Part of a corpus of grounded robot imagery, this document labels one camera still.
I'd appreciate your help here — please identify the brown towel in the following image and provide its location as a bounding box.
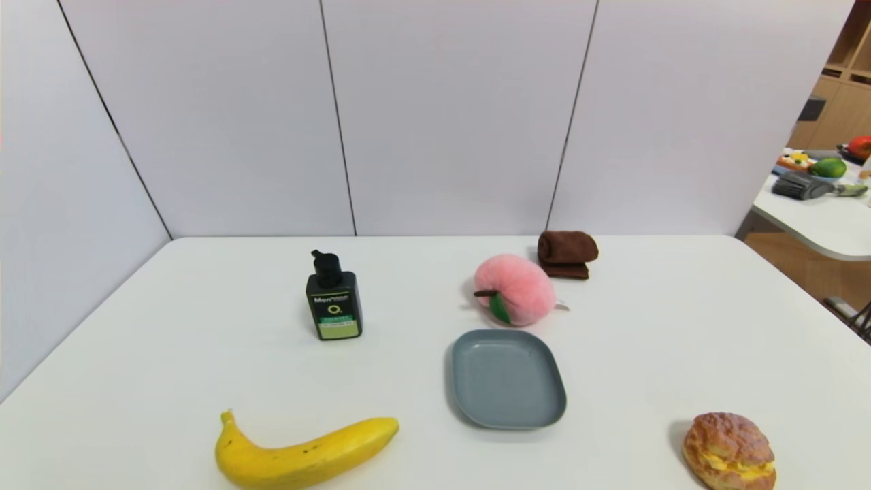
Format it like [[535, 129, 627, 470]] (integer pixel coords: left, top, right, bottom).
[[537, 231, 599, 280]]

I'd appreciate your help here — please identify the grey rectangular dish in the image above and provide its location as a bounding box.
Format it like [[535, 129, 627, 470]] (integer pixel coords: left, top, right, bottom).
[[450, 329, 568, 431]]

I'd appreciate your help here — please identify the pink plush peach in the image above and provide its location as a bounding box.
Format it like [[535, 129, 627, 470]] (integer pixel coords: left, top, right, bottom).
[[473, 254, 570, 327]]

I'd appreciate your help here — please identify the black pump bottle green label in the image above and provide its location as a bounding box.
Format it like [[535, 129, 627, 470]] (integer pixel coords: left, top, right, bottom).
[[305, 250, 363, 341]]

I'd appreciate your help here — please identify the yellow banana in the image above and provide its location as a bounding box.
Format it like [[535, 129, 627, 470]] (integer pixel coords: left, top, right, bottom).
[[215, 410, 400, 490]]

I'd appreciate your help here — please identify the cream puff pastry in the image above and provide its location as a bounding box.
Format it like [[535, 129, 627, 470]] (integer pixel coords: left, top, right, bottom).
[[683, 412, 777, 490]]

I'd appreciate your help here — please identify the grey wide paint brush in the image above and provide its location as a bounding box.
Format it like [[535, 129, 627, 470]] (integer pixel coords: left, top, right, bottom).
[[772, 171, 869, 201]]

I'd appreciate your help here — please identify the white side table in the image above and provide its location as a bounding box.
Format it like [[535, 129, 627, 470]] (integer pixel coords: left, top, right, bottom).
[[751, 148, 871, 262]]

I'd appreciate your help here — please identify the green toy fruit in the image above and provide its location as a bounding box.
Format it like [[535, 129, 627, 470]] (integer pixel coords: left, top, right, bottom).
[[809, 157, 848, 179]]

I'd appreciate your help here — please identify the dark chair base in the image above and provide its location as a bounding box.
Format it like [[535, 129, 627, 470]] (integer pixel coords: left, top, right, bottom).
[[823, 295, 871, 344]]

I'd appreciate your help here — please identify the wooden shelf cabinet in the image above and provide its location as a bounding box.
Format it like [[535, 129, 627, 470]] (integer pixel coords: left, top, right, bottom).
[[788, 0, 871, 152]]

